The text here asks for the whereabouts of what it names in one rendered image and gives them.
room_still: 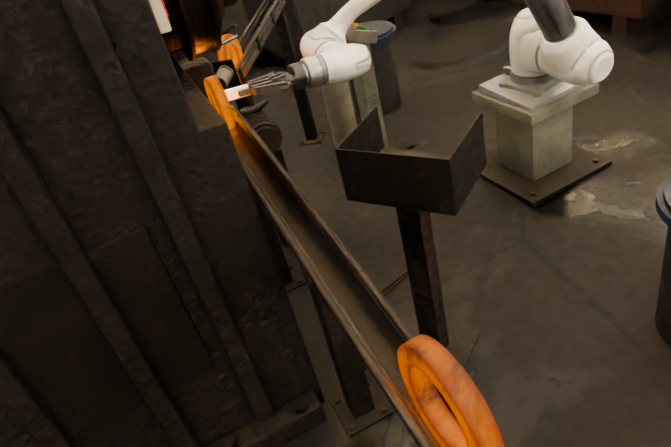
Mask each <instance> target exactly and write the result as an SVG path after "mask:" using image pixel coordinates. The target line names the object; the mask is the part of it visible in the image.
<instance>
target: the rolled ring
mask: <svg viewBox="0 0 671 447"><path fill-rule="evenodd" d="M397 363H398V367H399V371H400V374H401V377H402V380H403V382H404V385H405V387H406V390H407V392H408V394H409V396H410V398H411V400H412V402H413V404H414V406H415V408H416V410H417V412H418V413H419V415H420V417H421V419H422V420H423V422H424V423H425V425H426V427H427V428H428V430H429V431H430V433H431V434H432V436H433V437H434V439H435V440H436V441H437V443H438V444H439V446H440V447H504V443H503V440H502V436H501V434H500V431H499V428H498V426H497V423H496V421H495V419H494V417H493V414H492V412H491V410H490V409H489V407H488V405H487V403H486V401H485V399H484V398H483V396H482V394H481V393H480V391H479V389H478V388H477V386H476V385H475V383H474V382H473V380H472V379H471V378H470V376H469V375H468V373H467V372H466V371H465V369H464V368H463V367H462V366H461V364H460V363H459V362H458V361H457V360H456V359H455V357H454V356H453V355H452V354H451V353H450V352H449V351H448V350H447V349H446V348H445V347H444V346H442V345H441V344H440V343H439V342H438V341H436V340H435V339H433V338H432V337H430V336H428V335H424V334H421V335H418V336H416V337H414V338H412V339H411V340H409V341H407V342H406V343H404V344H402V345H401V346H400V347H399V348H398V350H397ZM435 386H436V387H435ZM436 388H437V389H438V390H439V392H440V393H441V395H442V396H443V397H444V399H445V401H446V402H447V404H448V405H449V407H450V409H451V410H452V412H453V414H454V416H455V417H456V419H457V421H458V422H457V421H456V420H455V418H454V417H453V416H452V414H451V413H450V411H449V410H448V408H447V407H446V405H445V404H444V402H443V400H442V398H441V397H440V395H439V393H438V391H437V389H436Z"/></svg>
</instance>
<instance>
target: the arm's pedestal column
mask: <svg viewBox="0 0 671 447"><path fill-rule="evenodd" d="M495 112H496V128H497V145H498V148H497V149H495V150H493V151H491V152H489V153H487V154H485V155H486V166H485V168H484V169H483V171H482V173H481V175H480V177H481V178H482V179H484V180H486V181H488V182H489V183H491V184H493V185H495V186H496V187H498V188H500V189H502V190H503V191H505V192H507V193H509V194H510V195H512V196H514V197H516V198H517V199H519V200H521V201H523V202H524V203H526V204H528V205H530V206H531V207H533V208H534V207H536V206H538V205H539V204H541V203H543V202H545V201H547V200H549V199H550V198H552V197H554V196H556V195H558V194H560V193H562V192H563V191H565V190H567V189H569V188H571V187H573V186H575V185H576V184H578V183H580V182H582V181H584V180H586V179H587V178H589V177H591V176H593V175H595V174H597V173H599V172H600V171H602V170H604V169H606V168H608V167H610V166H611V164H612V161H610V160H607V159H605V158H602V157H600V156H598V155H595V154H593V153H590V152H588V151H586V150H583V149H581V148H578V147H576V146H574V145H572V117H573V106H571V107H569V108H567V109H565V110H563V111H561V112H559V113H557V114H555V115H553V116H551V117H549V118H547V119H545V120H543V121H540V122H538V123H536V124H534V125H532V126H531V125H528V124H526V123H524V122H521V121H519V120H516V119H514V118H511V117H509V116H507V115H504V114H502V113H499V112H497V111H495Z"/></svg>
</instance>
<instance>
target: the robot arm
mask: <svg viewBox="0 0 671 447"><path fill-rule="evenodd" d="M379 1H381V0H349V1H348V2H347V3H346V4H345V5H344V6H343V7H342V8H341V9H340V10H339V11H338V12H337V13H336V14H335V15H334V16H333V17H332V18H331V19H330V20H329V21H327V22H324V23H320V24H319V25H318V26H316V27H315V28H314V29H312V30H311V31H309V32H307V33H306V34H305V35H304V36H303V38H302V40H301V43H300V49H301V53H302V55H303V58H302V59H301V60H300V61H299V62H297V63H293V64H289V65H288V69H287V71H286V72H277V73H276V74H275V72H274V71H272V72H270V73H269V74H267V75H264V76H261V77H258V78H255V79H253V80H250V81H247V84H245V85H242V86H238V87H234V88H231V89H227V90H224V91H225V93H226V95H227V97H228V100H229V101H232V100H236V99H239V98H242V97H246V96H249V95H255V96H261V95H266V94H271V93H276V92H283V91H289V90H290V89H289V87H290V86H292V87H293V89H295V90H299V89H302V88H305V87H308V88H309V89H311V88H315V87H318V86H323V85H325V84H337V83H342V82H346V81H349V80H352V79H354V78H357V77H359V76H361V75H362V74H364V73H365V72H367V71H368V70H369V68H370V64H371V57H370V53H369V51H368V49H367V47H366V45H363V44H357V43H350V44H347V43H346V39H345V34H346V31H347V29H348V27H349V26H350V25H351V23H352V22H353V21H354V20H355V19H356V18H357V17H358V16H359V15H361V14H362V13H363V12H365V11H366V10H368V9H369V8H370V7H372V6H373V5H375V4H376V3H378V2H379ZM524 1H525V3H526V5H527V7H528V8H525V9H523V10H521V11H520V12H519V13H518V15H517V16H516V17H515V18H514V21H513V23H512V26H511V29H510V34H509V60H510V66H504V67H503V69H502V72H503V73H504V74H506V75H508V76H509V77H507V78H505V79H503V80H501V81H499V82H498V86H499V87H501V88H508V89H511V90H515V91H518V92H522V93H525V94H528V95H530V96H532V97H535V98H537V97H540V96H542V94H543V93H544V92H546V91H547V90H549V89H550V88H552V87H553V86H555V85H556V84H558V83H559V82H561V81H563V82H566V83H569V84H572V85H578V86H587V85H594V84H596V83H598V82H600V81H602V80H603V79H605V78H606V77H607V76H608V74H609V73H610V71H611V70H612V67H613V64H614V54H613V52H612V50H611V48H610V46H609V45H608V43H607V42H606V41H604V40H602V39H601V38H600V36H599V35H598V34H597V33H596V32H595V31H594V30H593V29H592V28H591V26H590V25H589V24H588V23H587V22H586V20H585V19H583V18H581V17H577V16H573V14H572V11H571V9H570V7H569V5H568V3H567V1H566V0H524Z"/></svg>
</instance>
